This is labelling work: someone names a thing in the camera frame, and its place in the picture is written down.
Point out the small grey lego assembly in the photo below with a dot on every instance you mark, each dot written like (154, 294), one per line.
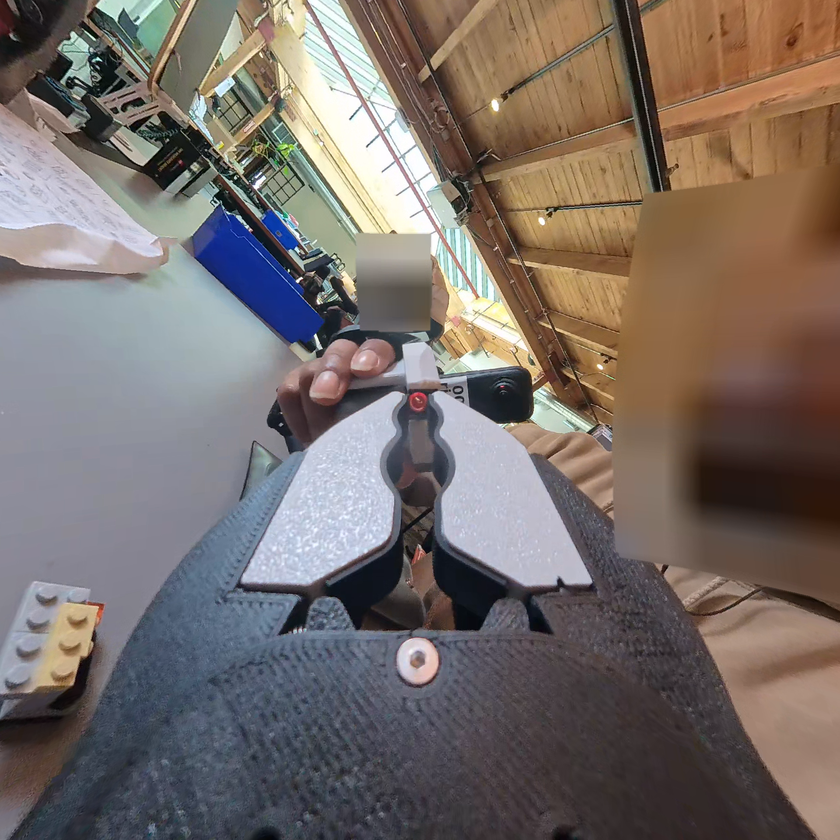
(33, 630)

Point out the tan lego plate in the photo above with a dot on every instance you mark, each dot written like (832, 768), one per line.
(69, 643)

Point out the red round lego stud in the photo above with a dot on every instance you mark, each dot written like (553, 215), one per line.
(417, 401)

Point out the black printed box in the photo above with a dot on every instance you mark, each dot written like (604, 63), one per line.
(177, 164)

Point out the printed white paper bag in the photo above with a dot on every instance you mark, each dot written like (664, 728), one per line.
(52, 197)

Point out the white ceiling device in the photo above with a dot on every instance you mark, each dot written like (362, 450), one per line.
(446, 203)

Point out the person's right hand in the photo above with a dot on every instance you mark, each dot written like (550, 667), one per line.
(315, 400)

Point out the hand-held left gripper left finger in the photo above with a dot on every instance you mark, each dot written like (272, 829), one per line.
(328, 505)

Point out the beige hoodie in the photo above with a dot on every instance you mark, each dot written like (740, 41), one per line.
(774, 689)

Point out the blue plastic bin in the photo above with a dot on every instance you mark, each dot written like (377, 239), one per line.
(249, 275)

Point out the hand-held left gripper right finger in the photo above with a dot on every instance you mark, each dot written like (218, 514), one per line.
(512, 512)

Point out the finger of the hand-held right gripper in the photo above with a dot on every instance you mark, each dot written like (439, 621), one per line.
(420, 443)

